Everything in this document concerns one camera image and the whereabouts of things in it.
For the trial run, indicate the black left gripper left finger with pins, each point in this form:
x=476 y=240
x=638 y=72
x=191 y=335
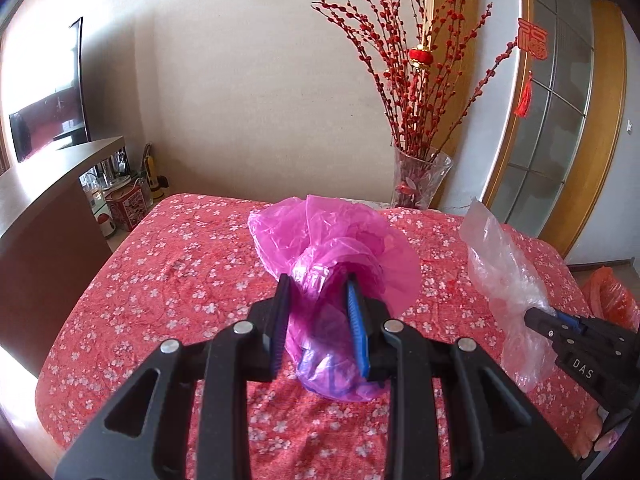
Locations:
x=142 y=432

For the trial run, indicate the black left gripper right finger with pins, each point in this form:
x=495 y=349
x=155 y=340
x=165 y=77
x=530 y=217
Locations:
x=494 y=431

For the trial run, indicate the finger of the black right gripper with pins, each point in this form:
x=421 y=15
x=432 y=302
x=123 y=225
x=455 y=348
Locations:
x=569 y=323
x=542 y=323

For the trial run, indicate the clear plastic bag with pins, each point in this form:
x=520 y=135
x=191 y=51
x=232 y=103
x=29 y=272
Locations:
x=499 y=271

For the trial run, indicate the pink plastic bag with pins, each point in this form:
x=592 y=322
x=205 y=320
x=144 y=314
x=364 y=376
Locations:
x=318 y=242

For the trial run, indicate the orange lined trash basket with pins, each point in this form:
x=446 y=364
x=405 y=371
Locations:
x=610 y=300

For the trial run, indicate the right hand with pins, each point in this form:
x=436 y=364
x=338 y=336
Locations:
x=590 y=437

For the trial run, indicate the red floral table cloth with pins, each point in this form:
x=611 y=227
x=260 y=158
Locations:
x=188 y=270

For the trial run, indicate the wooden glass door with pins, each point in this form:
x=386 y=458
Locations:
x=553 y=164

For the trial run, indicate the glass vase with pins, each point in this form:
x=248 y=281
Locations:
x=416 y=181

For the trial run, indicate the brown wooden cabinet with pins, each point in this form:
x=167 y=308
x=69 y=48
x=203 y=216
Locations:
x=51 y=246

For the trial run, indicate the red tin box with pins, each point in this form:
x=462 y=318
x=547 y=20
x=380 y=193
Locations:
x=127 y=206

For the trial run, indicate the yellow black tool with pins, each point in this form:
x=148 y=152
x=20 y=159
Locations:
x=158 y=184

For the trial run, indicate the red tassel ornament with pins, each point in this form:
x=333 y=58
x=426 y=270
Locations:
x=532 y=40

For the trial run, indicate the red lantern ornament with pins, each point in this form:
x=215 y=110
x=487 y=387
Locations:
x=420 y=57

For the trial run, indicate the black television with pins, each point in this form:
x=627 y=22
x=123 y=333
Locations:
x=45 y=100

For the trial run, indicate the red berry branches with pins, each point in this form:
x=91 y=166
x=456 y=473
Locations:
x=416 y=102

